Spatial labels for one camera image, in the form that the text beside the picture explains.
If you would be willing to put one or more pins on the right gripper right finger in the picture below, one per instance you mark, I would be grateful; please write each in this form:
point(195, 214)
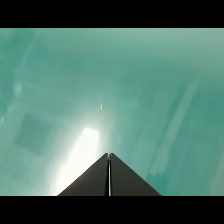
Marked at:
point(126, 181)

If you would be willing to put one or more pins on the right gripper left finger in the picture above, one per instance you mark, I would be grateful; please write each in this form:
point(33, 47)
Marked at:
point(93, 181)

